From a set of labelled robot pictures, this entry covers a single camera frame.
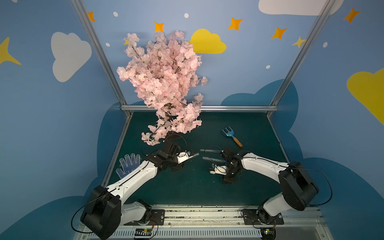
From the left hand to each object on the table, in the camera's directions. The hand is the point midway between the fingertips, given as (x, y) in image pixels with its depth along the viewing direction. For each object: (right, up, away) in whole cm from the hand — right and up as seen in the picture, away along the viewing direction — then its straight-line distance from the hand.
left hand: (182, 156), depth 85 cm
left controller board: (-19, -36, -12) cm, 42 cm away
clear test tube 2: (+7, +1, -3) cm, 7 cm away
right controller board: (+44, -36, -12) cm, 58 cm away
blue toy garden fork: (+34, +13, +23) cm, 43 cm away
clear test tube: (+18, +1, +15) cm, 24 cm away
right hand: (+26, -12, +3) cm, 29 cm away
